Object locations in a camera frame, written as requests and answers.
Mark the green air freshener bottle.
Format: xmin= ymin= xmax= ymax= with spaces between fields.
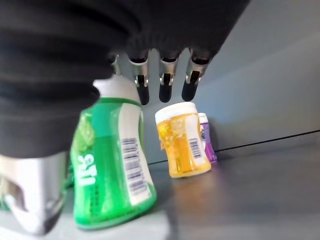
xmin=64 ymin=74 xmax=158 ymax=232

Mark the orange air freshener bottle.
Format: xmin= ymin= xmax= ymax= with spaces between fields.
xmin=154 ymin=101 xmax=212 ymax=179

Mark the purple air freshener bottle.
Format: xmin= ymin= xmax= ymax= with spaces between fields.
xmin=198 ymin=112 xmax=218 ymax=164

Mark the grey metal shelf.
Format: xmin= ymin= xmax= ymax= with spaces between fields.
xmin=0 ymin=129 xmax=320 ymax=240

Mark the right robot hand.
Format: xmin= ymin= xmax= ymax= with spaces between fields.
xmin=0 ymin=0 xmax=252 ymax=237

